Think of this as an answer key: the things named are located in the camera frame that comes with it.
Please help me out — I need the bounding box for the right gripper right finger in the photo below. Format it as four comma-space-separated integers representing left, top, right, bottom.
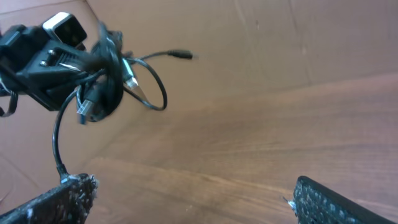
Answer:
287, 175, 394, 224

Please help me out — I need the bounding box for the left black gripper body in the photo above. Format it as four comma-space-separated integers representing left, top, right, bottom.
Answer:
1, 24, 103, 111

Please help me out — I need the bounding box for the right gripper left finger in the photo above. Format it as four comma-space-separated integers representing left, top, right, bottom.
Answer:
1, 174, 99, 224

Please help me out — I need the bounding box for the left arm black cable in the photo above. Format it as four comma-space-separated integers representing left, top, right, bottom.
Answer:
0, 90, 19, 118

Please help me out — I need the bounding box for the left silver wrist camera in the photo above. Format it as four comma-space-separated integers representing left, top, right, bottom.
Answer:
42, 12, 87, 50

